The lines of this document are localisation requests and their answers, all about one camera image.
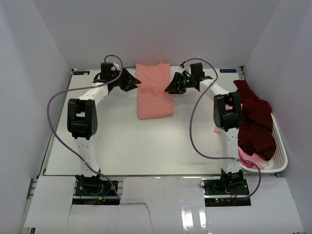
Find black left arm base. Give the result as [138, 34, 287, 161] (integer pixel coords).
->
[72, 175, 120, 206]

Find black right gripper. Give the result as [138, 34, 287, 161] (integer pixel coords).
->
[165, 72, 195, 95]

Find blue right table label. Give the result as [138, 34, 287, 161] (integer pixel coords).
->
[219, 69, 237, 73]

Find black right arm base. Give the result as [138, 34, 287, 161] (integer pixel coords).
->
[199, 170, 251, 207]

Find white perforated laundry basket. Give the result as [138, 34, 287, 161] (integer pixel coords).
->
[239, 113, 288, 174]

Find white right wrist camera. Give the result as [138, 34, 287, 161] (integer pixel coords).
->
[179, 61, 191, 75]

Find dark red t shirt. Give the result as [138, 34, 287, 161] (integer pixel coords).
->
[234, 80, 276, 161]

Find light pink t shirt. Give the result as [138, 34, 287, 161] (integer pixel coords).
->
[214, 103, 265, 171]

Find salmon pink t shirt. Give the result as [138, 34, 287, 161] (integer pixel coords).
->
[136, 63, 175, 120]

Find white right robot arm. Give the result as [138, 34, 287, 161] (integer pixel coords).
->
[165, 62, 243, 195]

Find white paper sheets front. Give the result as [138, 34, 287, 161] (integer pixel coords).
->
[24, 176, 304, 234]

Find blue left table label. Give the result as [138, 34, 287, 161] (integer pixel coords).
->
[73, 71, 90, 76]

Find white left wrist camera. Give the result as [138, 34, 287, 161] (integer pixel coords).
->
[113, 63, 121, 71]

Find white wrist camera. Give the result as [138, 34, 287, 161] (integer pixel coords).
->
[179, 61, 191, 75]
[113, 63, 121, 71]

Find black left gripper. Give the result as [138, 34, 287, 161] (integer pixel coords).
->
[111, 67, 141, 92]

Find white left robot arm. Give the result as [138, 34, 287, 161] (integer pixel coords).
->
[67, 62, 141, 176]

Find blue table label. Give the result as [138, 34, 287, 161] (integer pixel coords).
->
[73, 71, 90, 76]
[219, 69, 237, 73]

